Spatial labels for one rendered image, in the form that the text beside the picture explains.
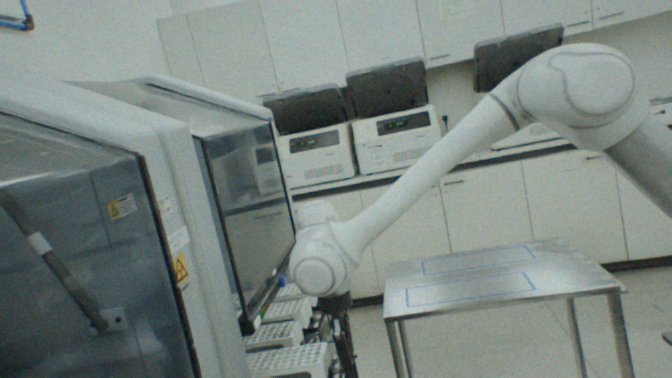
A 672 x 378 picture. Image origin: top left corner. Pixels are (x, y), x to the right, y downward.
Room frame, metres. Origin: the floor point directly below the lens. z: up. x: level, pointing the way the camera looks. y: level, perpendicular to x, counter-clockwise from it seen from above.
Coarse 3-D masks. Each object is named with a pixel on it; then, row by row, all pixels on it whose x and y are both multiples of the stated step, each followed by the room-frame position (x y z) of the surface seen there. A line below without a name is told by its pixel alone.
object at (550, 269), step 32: (448, 256) 1.76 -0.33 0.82; (480, 256) 1.69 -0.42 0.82; (512, 256) 1.64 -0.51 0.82; (544, 256) 1.58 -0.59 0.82; (576, 256) 1.53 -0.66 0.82; (384, 288) 1.58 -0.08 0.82; (416, 288) 1.53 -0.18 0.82; (448, 288) 1.48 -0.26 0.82; (480, 288) 1.43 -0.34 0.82; (512, 288) 1.39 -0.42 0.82; (544, 288) 1.35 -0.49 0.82; (576, 288) 1.32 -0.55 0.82; (608, 288) 1.30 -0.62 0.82; (384, 320) 1.38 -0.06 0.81; (576, 320) 1.71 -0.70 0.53; (576, 352) 1.71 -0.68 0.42
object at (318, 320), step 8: (312, 312) 1.52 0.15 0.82; (320, 312) 1.51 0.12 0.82; (312, 320) 1.46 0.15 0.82; (320, 320) 1.46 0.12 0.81; (304, 328) 1.42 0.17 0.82; (312, 328) 1.41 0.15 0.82; (320, 328) 1.42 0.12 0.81; (328, 328) 1.52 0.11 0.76; (320, 336) 1.40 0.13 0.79; (328, 336) 1.49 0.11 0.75
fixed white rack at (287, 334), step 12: (276, 324) 1.37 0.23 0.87; (288, 324) 1.35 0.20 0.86; (300, 324) 1.35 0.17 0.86; (252, 336) 1.33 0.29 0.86; (264, 336) 1.31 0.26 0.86; (276, 336) 1.29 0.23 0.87; (288, 336) 1.28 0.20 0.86; (300, 336) 1.33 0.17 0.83; (252, 348) 1.29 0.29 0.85; (264, 348) 1.37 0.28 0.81; (276, 348) 1.35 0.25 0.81
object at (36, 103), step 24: (0, 96) 0.88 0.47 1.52; (24, 96) 0.89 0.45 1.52; (48, 96) 0.94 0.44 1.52; (48, 120) 0.87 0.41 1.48; (72, 120) 0.87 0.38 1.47; (96, 120) 0.87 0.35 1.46; (120, 120) 0.93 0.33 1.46; (144, 144) 0.89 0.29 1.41; (168, 168) 0.95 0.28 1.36; (168, 192) 0.93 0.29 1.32; (168, 216) 0.91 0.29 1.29; (192, 264) 0.95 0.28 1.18; (192, 288) 0.92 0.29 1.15; (192, 312) 0.90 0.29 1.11; (216, 360) 0.95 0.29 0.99
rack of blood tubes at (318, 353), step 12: (288, 348) 1.21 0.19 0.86; (300, 348) 1.20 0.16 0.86; (312, 348) 1.18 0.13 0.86; (324, 348) 1.17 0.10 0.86; (252, 360) 1.19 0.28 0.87; (264, 360) 1.18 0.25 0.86; (276, 360) 1.17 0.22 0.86; (288, 360) 1.15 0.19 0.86; (300, 360) 1.14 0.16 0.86; (312, 360) 1.13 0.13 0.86; (324, 360) 1.13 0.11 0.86; (252, 372) 1.13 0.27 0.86; (264, 372) 1.12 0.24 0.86; (276, 372) 1.12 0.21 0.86; (288, 372) 1.11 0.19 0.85; (300, 372) 1.20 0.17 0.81; (312, 372) 1.11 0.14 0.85; (324, 372) 1.11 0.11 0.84
